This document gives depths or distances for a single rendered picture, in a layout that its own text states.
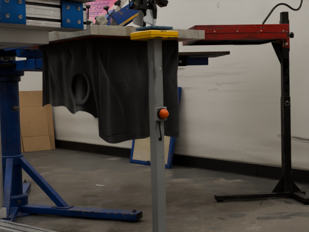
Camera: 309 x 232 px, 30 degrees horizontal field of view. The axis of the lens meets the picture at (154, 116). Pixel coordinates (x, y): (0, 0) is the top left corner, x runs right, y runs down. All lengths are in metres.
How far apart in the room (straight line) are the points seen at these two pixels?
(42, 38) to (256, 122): 2.97
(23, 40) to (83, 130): 4.96
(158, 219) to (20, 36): 0.84
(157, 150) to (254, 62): 2.63
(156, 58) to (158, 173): 0.43
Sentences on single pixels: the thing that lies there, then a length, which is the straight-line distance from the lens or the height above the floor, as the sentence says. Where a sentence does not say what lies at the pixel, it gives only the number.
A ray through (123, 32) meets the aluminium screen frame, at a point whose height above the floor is 0.96.
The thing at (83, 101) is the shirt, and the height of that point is 0.70.
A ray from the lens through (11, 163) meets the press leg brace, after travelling 3.54.
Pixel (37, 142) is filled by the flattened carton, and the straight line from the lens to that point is 7.19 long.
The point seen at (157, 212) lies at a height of 0.28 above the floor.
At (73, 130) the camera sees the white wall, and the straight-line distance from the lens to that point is 7.00.
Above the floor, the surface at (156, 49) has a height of 0.89.
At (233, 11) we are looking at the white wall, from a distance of 4.85.
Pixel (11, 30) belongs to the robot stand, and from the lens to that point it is 1.86.
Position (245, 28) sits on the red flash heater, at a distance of 3.53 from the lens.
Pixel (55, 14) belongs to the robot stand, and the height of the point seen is 0.99.
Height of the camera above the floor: 0.75
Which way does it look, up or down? 3 degrees down
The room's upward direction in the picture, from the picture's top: 2 degrees counter-clockwise
